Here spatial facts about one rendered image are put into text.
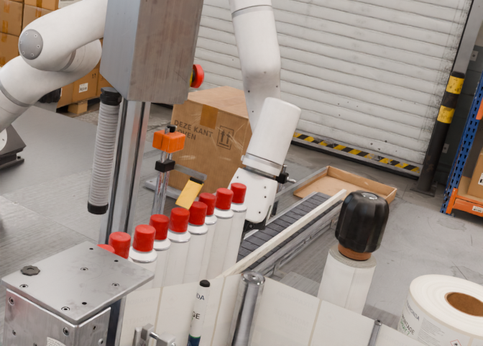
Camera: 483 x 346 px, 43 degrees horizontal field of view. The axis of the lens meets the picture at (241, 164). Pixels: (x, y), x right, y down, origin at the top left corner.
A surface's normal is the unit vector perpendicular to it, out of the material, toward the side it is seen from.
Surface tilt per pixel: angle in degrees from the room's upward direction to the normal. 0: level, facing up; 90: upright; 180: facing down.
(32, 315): 90
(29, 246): 0
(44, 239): 0
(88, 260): 0
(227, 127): 90
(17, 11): 89
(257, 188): 68
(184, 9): 90
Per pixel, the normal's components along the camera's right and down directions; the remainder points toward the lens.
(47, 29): -0.06, -0.20
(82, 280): 0.18, -0.93
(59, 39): 0.12, 0.04
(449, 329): -0.55, 0.17
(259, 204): -0.30, -0.12
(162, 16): 0.44, 0.37
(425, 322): -0.82, 0.03
